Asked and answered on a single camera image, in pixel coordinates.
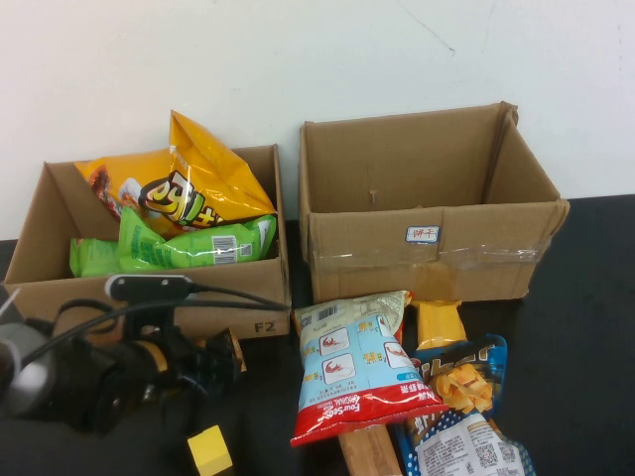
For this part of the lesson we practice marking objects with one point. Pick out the cardboard box marked F2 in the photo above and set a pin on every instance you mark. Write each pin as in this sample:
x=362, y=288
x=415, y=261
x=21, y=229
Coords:
x=248, y=277

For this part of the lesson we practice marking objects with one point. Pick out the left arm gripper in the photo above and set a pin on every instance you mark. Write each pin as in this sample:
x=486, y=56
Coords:
x=164, y=357

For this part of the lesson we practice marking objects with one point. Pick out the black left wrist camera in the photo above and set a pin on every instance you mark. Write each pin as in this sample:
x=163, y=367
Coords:
x=149, y=287

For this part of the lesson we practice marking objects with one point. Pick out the large yellow chip bag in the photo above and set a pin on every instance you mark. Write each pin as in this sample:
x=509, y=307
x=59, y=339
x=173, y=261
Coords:
x=208, y=168

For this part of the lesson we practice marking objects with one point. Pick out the white zip tie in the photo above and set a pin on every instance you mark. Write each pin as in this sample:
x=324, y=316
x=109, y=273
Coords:
x=10, y=305

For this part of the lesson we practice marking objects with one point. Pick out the wooden block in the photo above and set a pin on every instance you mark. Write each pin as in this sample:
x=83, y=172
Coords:
x=369, y=451

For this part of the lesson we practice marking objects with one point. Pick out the yellow snack packet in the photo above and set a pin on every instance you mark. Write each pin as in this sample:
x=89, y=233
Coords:
x=439, y=322

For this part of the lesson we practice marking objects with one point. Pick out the red light-blue Four Seas bag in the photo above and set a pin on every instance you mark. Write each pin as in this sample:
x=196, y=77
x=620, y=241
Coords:
x=347, y=367

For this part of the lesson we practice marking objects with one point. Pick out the small green snack bag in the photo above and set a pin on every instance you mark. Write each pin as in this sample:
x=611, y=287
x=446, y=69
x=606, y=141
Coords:
x=94, y=258

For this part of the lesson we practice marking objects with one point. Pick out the small black orange snack packet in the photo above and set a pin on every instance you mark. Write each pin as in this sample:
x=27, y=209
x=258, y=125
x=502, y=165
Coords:
x=233, y=347

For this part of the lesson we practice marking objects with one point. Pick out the yellow foam cube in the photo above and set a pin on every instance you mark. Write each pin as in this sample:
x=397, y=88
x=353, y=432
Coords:
x=211, y=448

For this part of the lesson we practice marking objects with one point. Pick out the green snack bag with barcode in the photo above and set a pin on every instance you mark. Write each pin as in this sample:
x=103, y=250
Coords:
x=198, y=248

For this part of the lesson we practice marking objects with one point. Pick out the taped cardboard box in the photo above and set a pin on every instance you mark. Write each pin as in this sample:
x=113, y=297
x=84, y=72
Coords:
x=372, y=268

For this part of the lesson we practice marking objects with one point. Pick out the blue chip bag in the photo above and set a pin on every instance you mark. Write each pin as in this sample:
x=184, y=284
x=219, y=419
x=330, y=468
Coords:
x=461, y=387

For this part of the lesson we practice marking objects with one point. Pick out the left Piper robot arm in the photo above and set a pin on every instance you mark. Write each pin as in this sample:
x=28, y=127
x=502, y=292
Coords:
x=35, y=372

